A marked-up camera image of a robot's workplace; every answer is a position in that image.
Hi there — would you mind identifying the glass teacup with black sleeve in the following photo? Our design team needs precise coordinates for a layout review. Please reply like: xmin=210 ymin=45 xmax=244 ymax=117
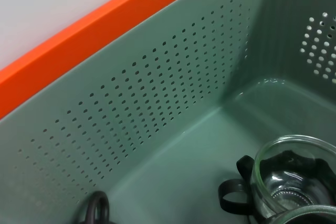
xmin=235 ymin=134 xmax=336 ymax=220
xmin=217 ymin=178 xmax=250 ymax=215
xmin=271 ymin=204 xmax=336 ymax=224

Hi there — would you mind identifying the grey-green perforated storage bin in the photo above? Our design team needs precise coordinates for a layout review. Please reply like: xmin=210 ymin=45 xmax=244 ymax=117
xmin=0 ymin=0 xmax=336 ymax=224

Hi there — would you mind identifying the black round teapot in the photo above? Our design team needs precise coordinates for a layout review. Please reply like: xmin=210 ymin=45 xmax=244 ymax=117
xmin=76 ymin=190 xmax=110 ymax=224

